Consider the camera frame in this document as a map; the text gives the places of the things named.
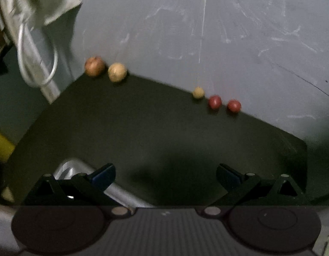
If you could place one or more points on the striped pepino melon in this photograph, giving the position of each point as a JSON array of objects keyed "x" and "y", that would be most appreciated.
[{"x": 117, "y": 72}]

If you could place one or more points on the red apple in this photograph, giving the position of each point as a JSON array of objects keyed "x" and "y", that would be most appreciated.
[{"x": 94, "y": 66}]

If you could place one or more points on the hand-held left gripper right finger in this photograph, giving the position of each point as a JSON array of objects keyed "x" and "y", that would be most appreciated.
[{"x": 229, "y": 178}]

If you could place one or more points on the metal tray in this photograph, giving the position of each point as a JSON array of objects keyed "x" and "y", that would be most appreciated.
[{"x": 119, "y": 192}]

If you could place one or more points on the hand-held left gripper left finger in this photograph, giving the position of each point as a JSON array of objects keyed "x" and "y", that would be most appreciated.
[{"x": 104, "y": 175}]

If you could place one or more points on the white hanging towel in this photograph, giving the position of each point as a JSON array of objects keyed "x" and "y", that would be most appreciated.
[{"x": 55, "y": 5}]

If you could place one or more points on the red tomato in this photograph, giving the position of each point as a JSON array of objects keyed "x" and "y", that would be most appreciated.
[
  {"x": 234, "y": 105},
  {"x": 215, "y": 102}
]

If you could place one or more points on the yellow jerrycan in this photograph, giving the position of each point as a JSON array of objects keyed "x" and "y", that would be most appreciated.
[{"x": 1, "y": 144}]

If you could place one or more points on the small tan round fruit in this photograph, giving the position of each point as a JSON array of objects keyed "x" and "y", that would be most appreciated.
[{"x": 198, "y": 92}]

